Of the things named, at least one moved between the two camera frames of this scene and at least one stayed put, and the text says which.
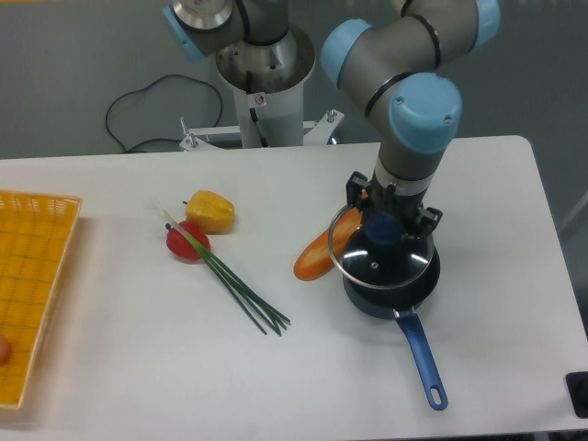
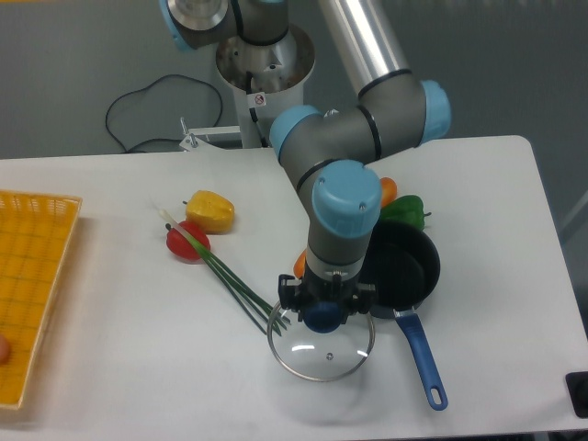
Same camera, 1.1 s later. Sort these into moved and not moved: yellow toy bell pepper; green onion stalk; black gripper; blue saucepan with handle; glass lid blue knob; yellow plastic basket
Moved: glass lid blue knob; black gripper
Not moved: yellow plastic basket; green onion stalk; yellow toy bell pepper; blue saucepan with handle
